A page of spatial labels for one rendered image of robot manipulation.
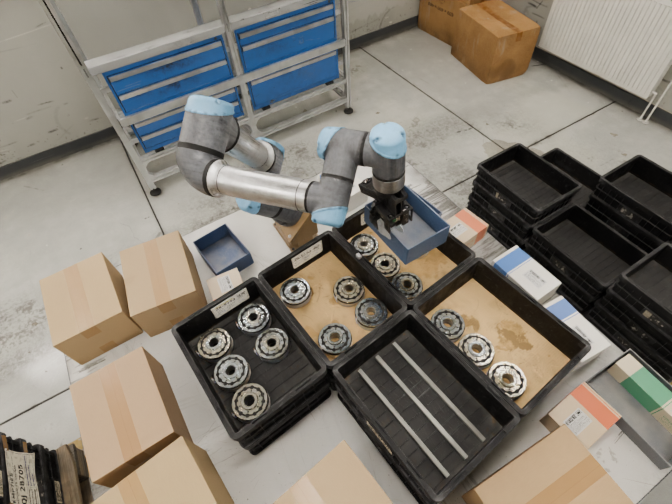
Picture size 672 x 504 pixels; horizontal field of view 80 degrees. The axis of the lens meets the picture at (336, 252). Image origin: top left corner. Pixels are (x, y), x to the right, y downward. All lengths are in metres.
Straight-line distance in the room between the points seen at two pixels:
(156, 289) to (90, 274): 0.27
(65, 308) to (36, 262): 1.61
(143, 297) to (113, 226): 1.66
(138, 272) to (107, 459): 0.60
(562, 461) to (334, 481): 0.56
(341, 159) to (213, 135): 0.36
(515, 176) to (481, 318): 1.14
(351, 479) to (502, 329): 0.63
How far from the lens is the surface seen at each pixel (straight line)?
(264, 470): 1.34
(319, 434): 1.33
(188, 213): 2.96
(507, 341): 1.35
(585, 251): 2.27
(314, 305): 1.34
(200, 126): 1.08
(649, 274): 2.17
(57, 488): 2.21
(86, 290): 1.63
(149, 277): 1.54
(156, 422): 1.30
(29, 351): 2.83
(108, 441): 1.34
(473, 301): 1.38
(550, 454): 1.24
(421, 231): 1.21
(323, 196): 0.88
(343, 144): 0.89
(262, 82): 3.05
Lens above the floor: 1.99
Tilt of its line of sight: 53 degrees down
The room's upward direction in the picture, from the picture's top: 6 degrees counter-clockwise
